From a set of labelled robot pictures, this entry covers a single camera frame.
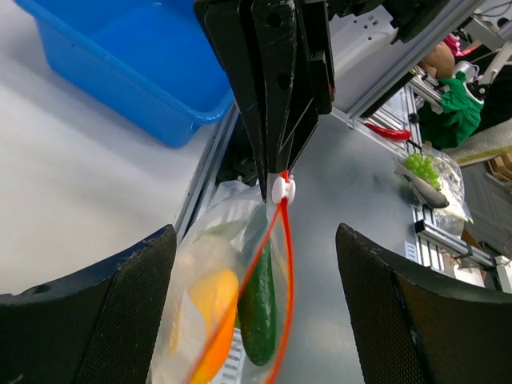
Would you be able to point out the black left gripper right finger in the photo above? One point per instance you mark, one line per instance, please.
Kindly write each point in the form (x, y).
(415, 325)

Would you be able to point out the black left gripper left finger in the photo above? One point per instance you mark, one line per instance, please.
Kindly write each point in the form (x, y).
(97, 325)

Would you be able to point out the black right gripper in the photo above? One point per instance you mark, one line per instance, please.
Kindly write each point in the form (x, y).
(279, 108)

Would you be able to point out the yellow toy lemon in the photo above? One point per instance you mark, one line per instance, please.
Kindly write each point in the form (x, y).
(202, 333)

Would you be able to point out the clear orange zip top bag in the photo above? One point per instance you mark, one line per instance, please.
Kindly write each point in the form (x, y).
(197, 258)

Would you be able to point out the green toy cucumber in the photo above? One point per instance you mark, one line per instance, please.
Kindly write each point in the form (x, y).
(257, 312)

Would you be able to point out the white toy cauliflower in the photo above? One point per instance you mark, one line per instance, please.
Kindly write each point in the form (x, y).
(235, 220)

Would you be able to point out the blue plastic bin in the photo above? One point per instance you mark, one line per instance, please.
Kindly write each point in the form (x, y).
(147, 60)

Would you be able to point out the grey toy fish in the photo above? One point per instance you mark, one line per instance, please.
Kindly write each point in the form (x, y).
(425, 193)

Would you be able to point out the red toy chili pepper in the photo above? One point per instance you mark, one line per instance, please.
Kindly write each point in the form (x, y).
(394, 135)

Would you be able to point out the green toy grapes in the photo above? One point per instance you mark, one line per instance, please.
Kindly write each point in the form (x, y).
(423, 166)

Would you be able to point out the green cloth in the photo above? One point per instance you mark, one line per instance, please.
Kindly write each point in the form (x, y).
(460, 116)

